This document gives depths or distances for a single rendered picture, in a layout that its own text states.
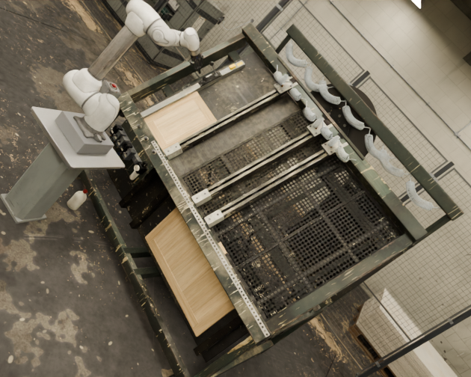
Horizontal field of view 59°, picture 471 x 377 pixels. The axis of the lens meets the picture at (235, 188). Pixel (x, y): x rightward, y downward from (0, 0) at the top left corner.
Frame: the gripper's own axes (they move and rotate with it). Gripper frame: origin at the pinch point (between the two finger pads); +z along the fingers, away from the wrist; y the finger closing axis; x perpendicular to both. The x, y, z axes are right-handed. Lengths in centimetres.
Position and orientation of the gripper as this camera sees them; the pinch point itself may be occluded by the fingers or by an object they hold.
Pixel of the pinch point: (198, 69)
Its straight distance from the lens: 347.3
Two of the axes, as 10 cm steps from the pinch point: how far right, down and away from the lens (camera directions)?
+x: 5.1, 7.7, -3.8
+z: 0.8, 4.0, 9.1
